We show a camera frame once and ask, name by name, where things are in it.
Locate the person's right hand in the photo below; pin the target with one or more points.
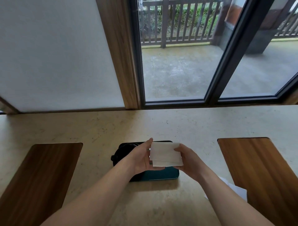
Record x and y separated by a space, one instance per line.
192 165

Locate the person's left hand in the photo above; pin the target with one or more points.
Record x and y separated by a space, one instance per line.
139 160

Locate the black cup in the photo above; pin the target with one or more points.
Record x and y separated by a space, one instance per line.
123 151

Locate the black saucer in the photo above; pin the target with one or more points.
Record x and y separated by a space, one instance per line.
115 163

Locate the dark green tray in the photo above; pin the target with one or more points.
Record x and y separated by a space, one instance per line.
160 174

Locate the person's right forearm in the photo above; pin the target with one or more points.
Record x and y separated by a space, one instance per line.
228 205

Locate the person's left forearm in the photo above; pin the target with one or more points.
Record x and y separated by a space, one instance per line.
97 200

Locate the brown wooden placemat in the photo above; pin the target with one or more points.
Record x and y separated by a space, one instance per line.
39 181
263 174

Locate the wooden balcony railing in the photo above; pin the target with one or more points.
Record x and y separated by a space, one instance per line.
165 23

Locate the dark outdoor pillar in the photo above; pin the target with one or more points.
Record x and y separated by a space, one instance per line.
260 39

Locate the dark window frame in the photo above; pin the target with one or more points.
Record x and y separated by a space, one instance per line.
225 69

